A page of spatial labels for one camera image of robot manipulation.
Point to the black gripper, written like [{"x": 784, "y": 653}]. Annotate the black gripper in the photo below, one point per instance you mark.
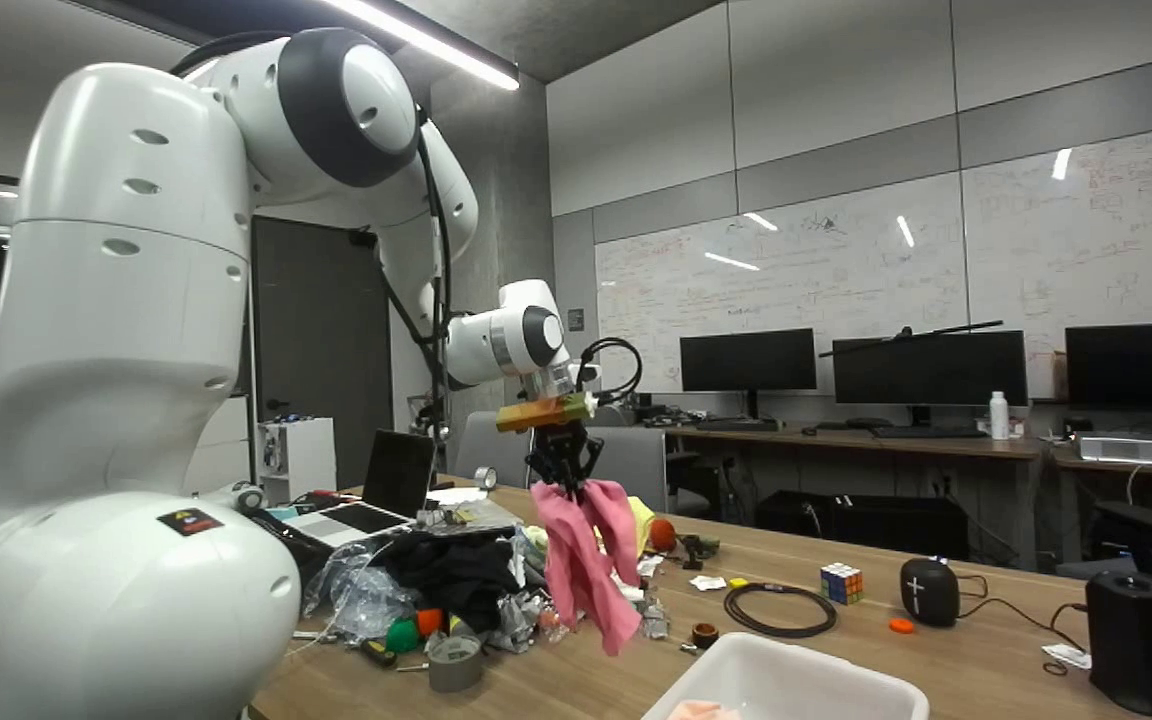
[{"x": 563, "y": 447}]

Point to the pink shirt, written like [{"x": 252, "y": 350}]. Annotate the pink shirt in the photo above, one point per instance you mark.
[{"x": 588, "y": 573}]

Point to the peach shirt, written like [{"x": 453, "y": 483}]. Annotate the peach shirt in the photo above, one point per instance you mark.
[{"x": 706, "y": 714}]

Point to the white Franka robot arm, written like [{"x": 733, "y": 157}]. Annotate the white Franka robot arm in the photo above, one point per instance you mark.
[{"x": 111, "y": 334}]

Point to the white plastic bin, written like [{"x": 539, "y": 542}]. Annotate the white plastic bin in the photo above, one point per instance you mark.
[{"x": 790, "y": 674}]

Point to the yellow cloth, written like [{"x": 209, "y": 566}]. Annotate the yellow cloth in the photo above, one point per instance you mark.
[{"x": 639, "y": 519}]

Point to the black cloth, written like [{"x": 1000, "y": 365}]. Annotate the black cloth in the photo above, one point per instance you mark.
[{"x": 462, "y": 573}]

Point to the green and black tool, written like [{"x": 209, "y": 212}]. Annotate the green and black tool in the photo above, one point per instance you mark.
[{"x": 697, "y": 551}]

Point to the silver laptop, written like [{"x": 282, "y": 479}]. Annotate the silver laptop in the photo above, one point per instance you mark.
[{"x": 398, "y": 472}]

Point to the white paper scrap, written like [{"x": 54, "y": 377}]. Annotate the white paper scrap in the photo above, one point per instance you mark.
[{"x": 706, "y": 581}]

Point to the small orange ball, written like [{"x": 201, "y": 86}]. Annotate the small orange ball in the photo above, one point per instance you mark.
[{"x": 430, "y": 621}]

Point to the small yellow piece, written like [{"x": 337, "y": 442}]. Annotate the small yellow piece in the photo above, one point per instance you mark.
[{"x": 737, "y": 581}]

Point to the black computer monitor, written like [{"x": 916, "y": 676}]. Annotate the black computer monitor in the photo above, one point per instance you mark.
[
  {"x": 1143, "y": 365},
  {"x": 744, "y": 363},
  {"x": 929, "y": 369}
]

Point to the small green ball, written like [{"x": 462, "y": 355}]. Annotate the small green ball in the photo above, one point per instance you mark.
[{"x": 401, "y": 637}]

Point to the crumpled clear plastic bag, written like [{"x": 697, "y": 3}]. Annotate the crumpled clear plastic bag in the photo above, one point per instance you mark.
[{"x": 356, "y": 602}]

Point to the white desktop computer case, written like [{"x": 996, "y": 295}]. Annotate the white desktop computer case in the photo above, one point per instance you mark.
[{"x": 297, "y": 460}]

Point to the Rubik's cube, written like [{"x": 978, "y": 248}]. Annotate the Rubik's cube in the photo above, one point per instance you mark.
[{"x": 842, "y": 581}]

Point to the long wooden desk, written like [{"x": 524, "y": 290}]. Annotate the long wooden desk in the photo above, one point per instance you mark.
[{"x": 868, "y": 447}]

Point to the small orange cap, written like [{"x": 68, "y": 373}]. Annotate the small orange cap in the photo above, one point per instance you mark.
[{"x": 900, "y": 621}]

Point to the white plastic bottle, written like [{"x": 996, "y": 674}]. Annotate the white plastic bottle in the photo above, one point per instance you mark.
[{"x": 996, "y": 416}]

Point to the ceiling light strip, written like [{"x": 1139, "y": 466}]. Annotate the ceiling light strip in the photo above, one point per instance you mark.
[{"x": 422, "y": 42}]

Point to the white paper tag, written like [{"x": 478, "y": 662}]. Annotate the white paper tag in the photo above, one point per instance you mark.
[{"x": 1065, "y": 653}]

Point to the white box device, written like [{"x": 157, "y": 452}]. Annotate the white box device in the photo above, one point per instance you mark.
[{"x": 1122, "y": 448}]

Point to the black box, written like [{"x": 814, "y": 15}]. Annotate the black box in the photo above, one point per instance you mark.
[{"x": 1143, "y": 647}]

